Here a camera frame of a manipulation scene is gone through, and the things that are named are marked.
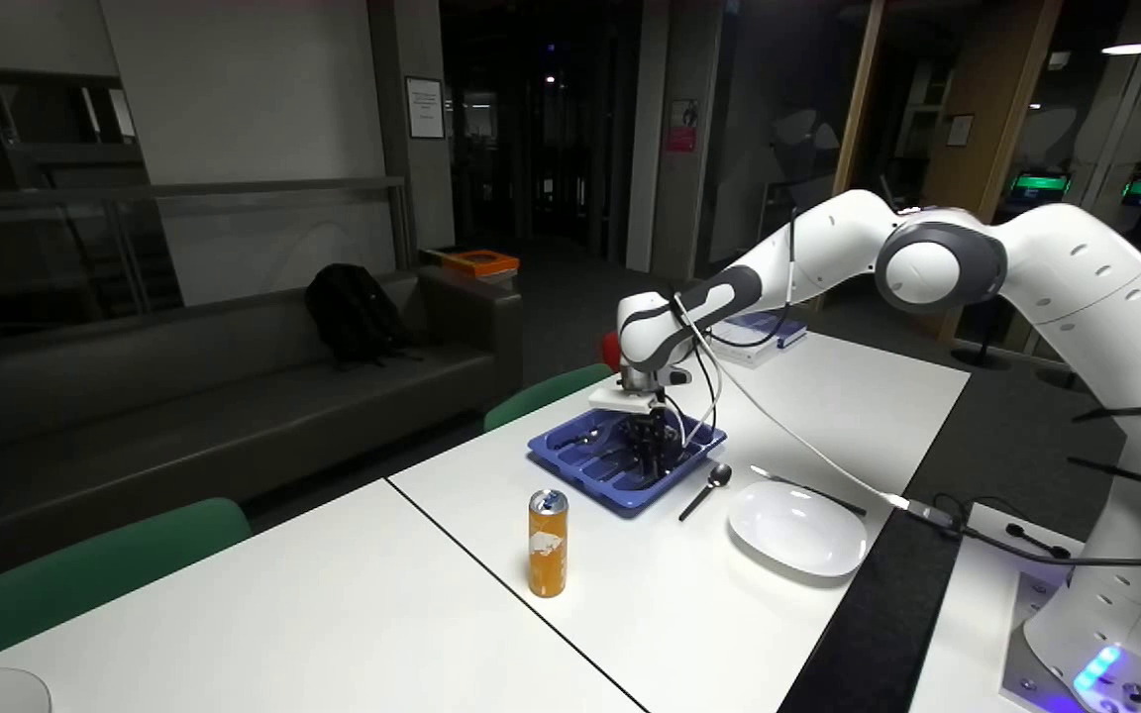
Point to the silver teaspoon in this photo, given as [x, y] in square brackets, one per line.
[582, 429]

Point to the framed wall notice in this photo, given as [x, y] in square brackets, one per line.
[425, 109]

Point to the grey sofa bench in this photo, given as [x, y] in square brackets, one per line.
[134, 410]

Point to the glass balustrade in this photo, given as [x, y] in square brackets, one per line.
[58, 249]

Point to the grey robot mounting plate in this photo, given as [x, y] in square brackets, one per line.
[1039, 636]

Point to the white plate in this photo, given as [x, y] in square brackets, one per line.
[799, 532]

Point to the orange lidded waste bin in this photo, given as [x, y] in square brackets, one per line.
[478, 268]

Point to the white side table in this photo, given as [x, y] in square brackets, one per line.
[970, 636]

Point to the green chair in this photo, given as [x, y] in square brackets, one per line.
[80, 575]
[534, 392]

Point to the black table knife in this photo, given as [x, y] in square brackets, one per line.
[814, 493]

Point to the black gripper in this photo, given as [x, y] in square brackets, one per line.
[651, 414]

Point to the black backpack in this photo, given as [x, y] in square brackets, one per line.
[352, 318]

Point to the blue plastic cutlery tray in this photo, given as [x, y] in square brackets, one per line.
[582, 467]

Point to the blue book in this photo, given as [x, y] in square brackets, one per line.
[781, 328]

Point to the orange drink can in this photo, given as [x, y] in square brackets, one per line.
[548, 546]

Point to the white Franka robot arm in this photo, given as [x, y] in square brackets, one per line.
[1097, 301]

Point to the red wall sign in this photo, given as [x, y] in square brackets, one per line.
[680, 122]

